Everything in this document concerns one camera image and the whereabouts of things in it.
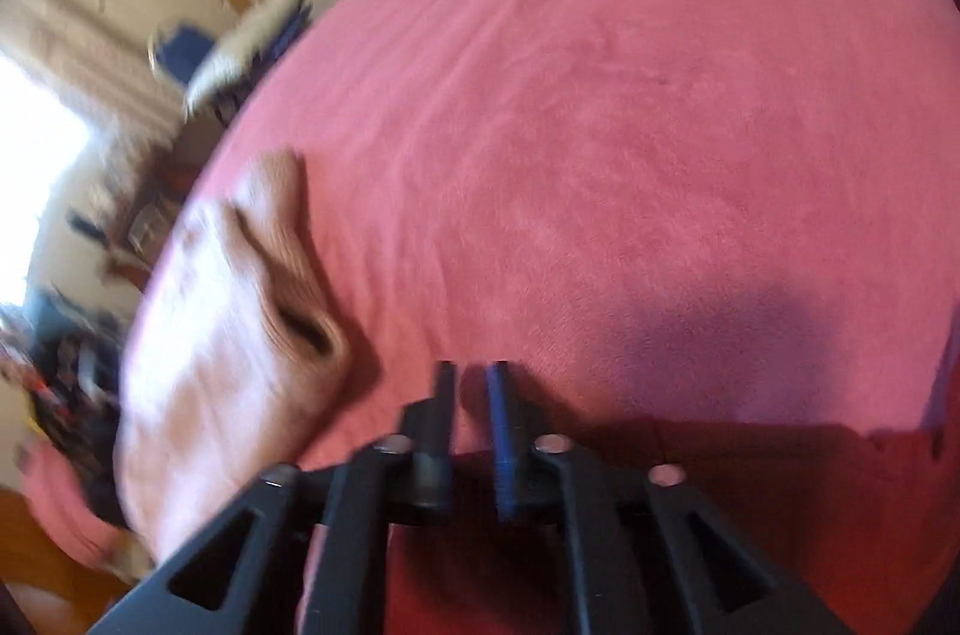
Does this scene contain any patterned beige curtain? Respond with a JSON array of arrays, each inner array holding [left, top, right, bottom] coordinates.
[[0, 0, 188, 157]]

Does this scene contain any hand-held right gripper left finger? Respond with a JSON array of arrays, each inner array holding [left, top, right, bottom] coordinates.
[[90, 361, 458, 635]]

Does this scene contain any pink bed blanket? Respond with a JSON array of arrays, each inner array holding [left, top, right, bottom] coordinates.
[[124, 0, 960, 531]]

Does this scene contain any wooden cabinet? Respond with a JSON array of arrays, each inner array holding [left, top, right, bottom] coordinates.
[[97, 148, 200, 291]]

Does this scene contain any dark clutter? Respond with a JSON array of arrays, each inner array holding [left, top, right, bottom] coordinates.
[[0, 290, 128, 478]]

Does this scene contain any dark red garment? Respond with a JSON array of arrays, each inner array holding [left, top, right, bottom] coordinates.
[[296, 417, 960, 635]]

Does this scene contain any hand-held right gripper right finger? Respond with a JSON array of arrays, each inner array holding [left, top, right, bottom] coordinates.
[[484, 361, 856, 635]]

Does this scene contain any blue chair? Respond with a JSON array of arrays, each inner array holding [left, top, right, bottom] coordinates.
[[150, 24, 218, 82]]

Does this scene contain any person's left forearm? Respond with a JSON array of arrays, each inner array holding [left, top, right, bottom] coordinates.
[[19, 440, 147, 580]]

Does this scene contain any white pillow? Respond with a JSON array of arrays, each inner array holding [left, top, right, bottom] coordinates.
[[184, 0, 316, 112]]

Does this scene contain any beige folded garment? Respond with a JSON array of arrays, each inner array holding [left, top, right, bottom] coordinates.
[[112, 149, 353, 576]]

